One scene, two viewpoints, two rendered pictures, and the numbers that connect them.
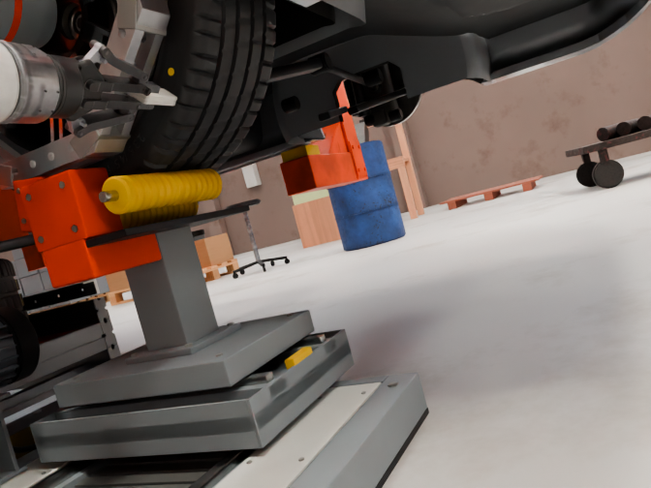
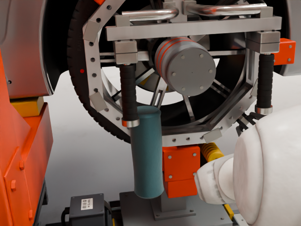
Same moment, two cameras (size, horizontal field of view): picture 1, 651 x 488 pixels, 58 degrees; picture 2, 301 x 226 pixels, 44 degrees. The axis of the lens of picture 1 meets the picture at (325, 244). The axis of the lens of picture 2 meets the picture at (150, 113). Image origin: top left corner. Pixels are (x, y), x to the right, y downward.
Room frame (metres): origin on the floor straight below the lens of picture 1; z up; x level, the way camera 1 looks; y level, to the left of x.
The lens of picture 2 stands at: (0.11, 1.07, 1.08)
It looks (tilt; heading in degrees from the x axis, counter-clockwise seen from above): 20 degrees down; 326
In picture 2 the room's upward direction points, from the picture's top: 3 degrees counter-clockwise
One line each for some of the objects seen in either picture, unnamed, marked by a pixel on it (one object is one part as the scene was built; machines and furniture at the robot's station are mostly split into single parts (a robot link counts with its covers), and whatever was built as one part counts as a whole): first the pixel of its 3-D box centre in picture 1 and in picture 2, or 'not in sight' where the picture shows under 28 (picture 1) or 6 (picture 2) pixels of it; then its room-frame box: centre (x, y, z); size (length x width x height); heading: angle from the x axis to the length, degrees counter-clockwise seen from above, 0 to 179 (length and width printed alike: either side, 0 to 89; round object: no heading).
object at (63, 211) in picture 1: (95, 225); (177, 162); (1.01, 0.37, 0.48); 0.16 x 0.12 x 0.17; 153
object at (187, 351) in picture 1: (171, 297); (170, 185); (1.13, 0.31, 0.32); 0.40 x 0.30 x 0.28; 63
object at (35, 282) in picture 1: (52, 275); not in sight; (7.60, 3.49, 0.52); 1.07 x 0.70 x 1.04; 66
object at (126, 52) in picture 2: not in sight; (124, 49); (0.87, 0.63, 0.93); 0.09 x 0.05 x 0.05; 153
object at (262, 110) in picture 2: not in sight; (264, 81); (0.69, 0.34, 0.83); 0.04 x 0.04 x 0.16
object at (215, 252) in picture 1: (170, 268); not in sight; (6.66, 1.76, 0.23); 1.27 x 0.87 x 0.46; 59
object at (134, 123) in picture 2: not in sight; (128, 93); (0.84, 0.64, 0.83); 0.04 x 0.04 x 0.16
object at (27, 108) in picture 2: not in sight; (19, 104); (1.34, 0.77, 0.71); 0.14 x 0.14 x 0.05; 63
